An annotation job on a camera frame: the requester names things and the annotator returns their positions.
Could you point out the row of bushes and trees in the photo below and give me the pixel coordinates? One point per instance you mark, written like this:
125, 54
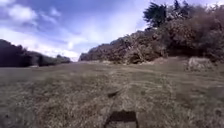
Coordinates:
173, 36

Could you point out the open grass field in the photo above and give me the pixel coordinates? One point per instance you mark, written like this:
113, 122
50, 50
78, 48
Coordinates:
100, 90

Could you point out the distant wood of trees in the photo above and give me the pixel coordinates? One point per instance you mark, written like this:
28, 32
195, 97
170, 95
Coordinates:
23, 56

